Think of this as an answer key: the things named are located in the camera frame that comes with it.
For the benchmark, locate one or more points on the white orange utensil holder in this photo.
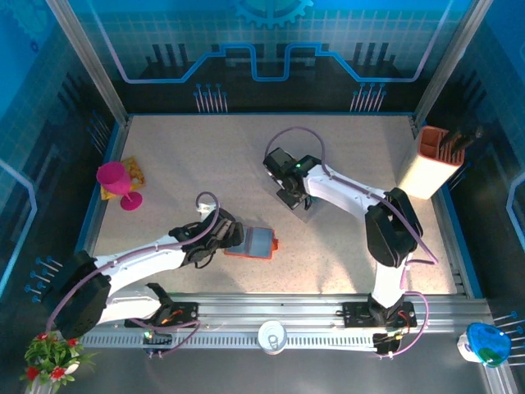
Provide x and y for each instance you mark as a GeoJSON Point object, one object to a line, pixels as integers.
{"type": "Point", "coordinates": [422, 176]}

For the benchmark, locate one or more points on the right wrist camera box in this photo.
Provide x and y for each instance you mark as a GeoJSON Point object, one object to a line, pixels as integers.
{"type": "Point", "coordinates": [279, 162]}

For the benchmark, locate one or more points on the pink plastic goblet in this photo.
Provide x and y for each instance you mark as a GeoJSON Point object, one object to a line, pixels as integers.
{"type": "Point", "coordinates": [115, 180]}

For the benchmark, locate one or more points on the potted plant with red flowers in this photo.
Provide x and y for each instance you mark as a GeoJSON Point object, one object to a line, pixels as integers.
{"type": "Point", "coordinates": [49, 353]}

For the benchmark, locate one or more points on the white container with blue lid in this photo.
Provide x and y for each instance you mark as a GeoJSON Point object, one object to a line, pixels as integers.
{"type": "Point", "coordinates": [488, 340]}

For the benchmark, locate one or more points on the aluminium mounting rail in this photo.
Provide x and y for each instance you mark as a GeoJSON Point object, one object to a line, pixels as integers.
{"type": "Point", "coordinates": [266, 305]}

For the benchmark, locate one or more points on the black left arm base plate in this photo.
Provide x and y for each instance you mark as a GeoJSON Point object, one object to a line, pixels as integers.
{"type": "Point", "coordinates": [188, 314]}

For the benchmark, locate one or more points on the orange card holder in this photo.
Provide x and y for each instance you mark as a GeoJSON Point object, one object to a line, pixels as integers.
{"type": "Point", "coordinates": [256, 242]}

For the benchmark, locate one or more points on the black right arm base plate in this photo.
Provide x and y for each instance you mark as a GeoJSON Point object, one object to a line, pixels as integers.
{"type": "Point", "coordinates": [354, 314]}

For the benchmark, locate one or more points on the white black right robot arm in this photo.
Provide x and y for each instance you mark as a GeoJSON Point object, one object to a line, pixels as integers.
{"type": "Point", "coordinates": [340, 193]}

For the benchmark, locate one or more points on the yellow snack packet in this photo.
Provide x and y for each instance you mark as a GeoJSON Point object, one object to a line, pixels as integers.
{"type": "Point", "coordinates": [137, 170]}

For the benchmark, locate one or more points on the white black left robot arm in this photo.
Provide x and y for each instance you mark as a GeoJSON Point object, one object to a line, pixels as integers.
{"type": "Point", "coordinates": [135, 262]}

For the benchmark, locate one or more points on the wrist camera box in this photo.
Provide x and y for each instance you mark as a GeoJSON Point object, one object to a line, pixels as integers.
{"type": "Point", "coordinates": [279, 162]}
{"type": "Point", "coordinates": [225, 232]}

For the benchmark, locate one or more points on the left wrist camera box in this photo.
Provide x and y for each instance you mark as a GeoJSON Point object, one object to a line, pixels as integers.
{"type": "Point", "coordinates": [225, 232]}

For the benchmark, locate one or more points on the white tin can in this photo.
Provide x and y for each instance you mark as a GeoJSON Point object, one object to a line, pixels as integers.
{"type": "Point", "coordinates": [272, 328]}

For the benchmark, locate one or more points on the aluminium frame post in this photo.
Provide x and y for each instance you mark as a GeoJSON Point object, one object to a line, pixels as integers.
{"type": "Point", "coordinates": [92, 65]}
{"type": "Point", "coordinates": [451, 61]}

